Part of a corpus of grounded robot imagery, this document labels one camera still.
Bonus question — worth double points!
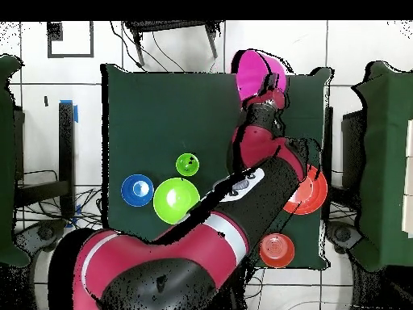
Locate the pink bowl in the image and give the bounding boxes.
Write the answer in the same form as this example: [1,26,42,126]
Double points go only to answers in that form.
[230,48,289,103]

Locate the green cup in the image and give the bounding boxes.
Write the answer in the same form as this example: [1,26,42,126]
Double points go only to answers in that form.
[175,153,200,178]

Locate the large orange bowl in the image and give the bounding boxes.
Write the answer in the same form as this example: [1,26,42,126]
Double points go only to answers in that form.
[282,164,329,216]

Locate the green side table cloth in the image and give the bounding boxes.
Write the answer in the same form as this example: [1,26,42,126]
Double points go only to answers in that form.
[350,60,413,273]
[0,53,31,268]

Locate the black metal stool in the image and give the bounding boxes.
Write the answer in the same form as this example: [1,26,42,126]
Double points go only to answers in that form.
[123,19,224,68]

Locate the green bowl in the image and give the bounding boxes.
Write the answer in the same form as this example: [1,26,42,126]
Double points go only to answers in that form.
[152,177,202,226]

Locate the white boxes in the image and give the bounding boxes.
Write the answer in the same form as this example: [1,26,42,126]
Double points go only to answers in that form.
[401,118,413,240]

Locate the dark green tablecloth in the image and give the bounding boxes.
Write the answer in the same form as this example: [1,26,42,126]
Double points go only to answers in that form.
[100,63,334,271]

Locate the small orange bowl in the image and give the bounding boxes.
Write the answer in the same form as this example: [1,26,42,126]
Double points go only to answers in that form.
[258,232,295,269]

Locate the blue bowl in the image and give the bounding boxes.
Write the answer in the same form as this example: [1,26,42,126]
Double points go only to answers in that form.
[120,174,155,207]

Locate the blue tape strip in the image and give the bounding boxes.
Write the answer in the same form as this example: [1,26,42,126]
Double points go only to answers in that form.
[60,98,79,124]

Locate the black cross beam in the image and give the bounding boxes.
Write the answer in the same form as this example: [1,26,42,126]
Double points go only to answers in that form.
[14,179,71,207]

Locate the black pedestal foot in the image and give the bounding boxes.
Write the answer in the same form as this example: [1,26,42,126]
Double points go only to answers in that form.
[12,218,69,258]
[325,220,364,256]

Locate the cable bundle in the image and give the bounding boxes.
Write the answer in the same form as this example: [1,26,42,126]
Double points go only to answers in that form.
[14,169,104,227]

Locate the black upright post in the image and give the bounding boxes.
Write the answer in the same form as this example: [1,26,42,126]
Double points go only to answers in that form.
[58,101,76,218]

